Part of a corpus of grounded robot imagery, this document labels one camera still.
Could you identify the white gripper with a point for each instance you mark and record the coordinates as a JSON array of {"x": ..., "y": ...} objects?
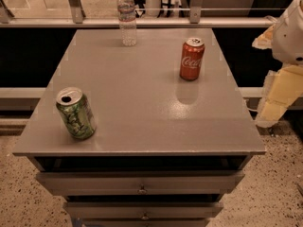
[{"x": 289, "y": 42}]

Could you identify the green soda can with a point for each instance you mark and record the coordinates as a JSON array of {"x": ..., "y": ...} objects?
[{"x": 76, "y": 113}]

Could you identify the red Coca-Cola can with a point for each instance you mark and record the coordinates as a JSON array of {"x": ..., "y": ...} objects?
[{"x": 192, "y": 56}]

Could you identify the grey drawer cabinet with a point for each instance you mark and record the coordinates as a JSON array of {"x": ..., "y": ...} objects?
[{"x": 147, "y": 118}]

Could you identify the upper grey drawer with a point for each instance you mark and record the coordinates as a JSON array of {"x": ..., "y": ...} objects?
[{"x": 139, "y": 183}]

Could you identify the grey drawer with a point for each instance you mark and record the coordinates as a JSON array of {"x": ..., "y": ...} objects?
[
  {"x": 143, "y": 210},
  {"x": 139, "y": 183}
]

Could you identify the clear plastic water bottle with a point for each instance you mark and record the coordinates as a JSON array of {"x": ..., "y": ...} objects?
[{"x": 127, "y": 21}]

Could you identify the lower grey drawer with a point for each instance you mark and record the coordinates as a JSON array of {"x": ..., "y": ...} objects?
[{"x": 143, "y": 210}]

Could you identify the metal railing post right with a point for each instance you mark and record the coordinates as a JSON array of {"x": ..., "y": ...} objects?
[{"x": 195, "y": 11}]

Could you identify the metal railing post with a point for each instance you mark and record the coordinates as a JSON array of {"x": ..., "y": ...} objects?
[
  {"x": 77, "y": 11},
  {"x": 195, "y": 11}
]

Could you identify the metal railing post left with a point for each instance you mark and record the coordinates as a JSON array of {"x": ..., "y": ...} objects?
[{"x": 77, "y": 11}]

